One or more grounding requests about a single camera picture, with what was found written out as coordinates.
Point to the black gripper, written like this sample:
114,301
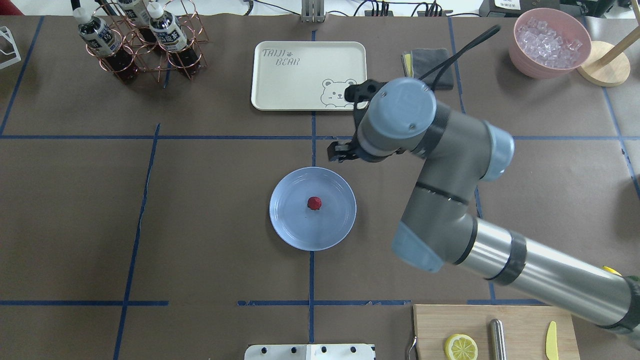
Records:
342,151

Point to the red strawberry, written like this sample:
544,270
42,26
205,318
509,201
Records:
314,203

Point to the blue plate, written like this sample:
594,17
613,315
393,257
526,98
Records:
306,229

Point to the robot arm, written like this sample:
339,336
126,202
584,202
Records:
436,228

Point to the cream bear tray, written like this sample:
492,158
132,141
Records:
306,75

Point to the grey yellow cloth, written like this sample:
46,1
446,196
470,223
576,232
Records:
419,61

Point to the tea bottle white cap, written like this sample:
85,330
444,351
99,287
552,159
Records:
100,39
136,12
168,30

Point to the lemon half slice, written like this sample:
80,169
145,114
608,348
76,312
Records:
460,346

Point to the pink bowl of ice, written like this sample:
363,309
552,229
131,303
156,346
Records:
547,43

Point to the steel muddler black tip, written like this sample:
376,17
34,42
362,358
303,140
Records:
498,340

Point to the wooden cutting board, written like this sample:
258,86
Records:
524,328

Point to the wooden stand with base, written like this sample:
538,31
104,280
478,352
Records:
607,64

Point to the yellow plastic knife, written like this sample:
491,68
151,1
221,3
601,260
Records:
551,342

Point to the yellow lemon front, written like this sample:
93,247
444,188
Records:
611,270

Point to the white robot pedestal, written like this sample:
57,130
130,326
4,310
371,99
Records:
323,351

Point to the copper wire bottle rack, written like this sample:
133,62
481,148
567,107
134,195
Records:
144,51

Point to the white wire cup rack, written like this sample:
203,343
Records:
9,51

